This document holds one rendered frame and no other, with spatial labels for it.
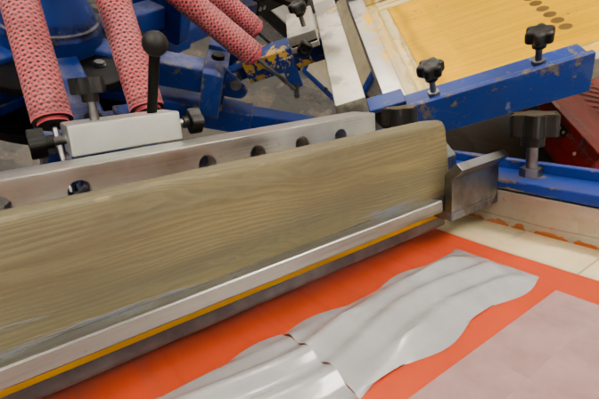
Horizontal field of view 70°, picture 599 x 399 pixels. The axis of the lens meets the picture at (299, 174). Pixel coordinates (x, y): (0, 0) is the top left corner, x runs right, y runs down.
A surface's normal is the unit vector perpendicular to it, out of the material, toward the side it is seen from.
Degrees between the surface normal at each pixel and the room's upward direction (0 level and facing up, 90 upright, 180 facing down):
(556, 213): 90
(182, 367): 32
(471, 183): 58
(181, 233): 52
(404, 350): 5
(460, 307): 5
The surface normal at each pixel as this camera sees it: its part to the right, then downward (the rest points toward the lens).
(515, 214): -0.81, 0.21
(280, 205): 0.56, 0.05
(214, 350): -0.08, -0.97
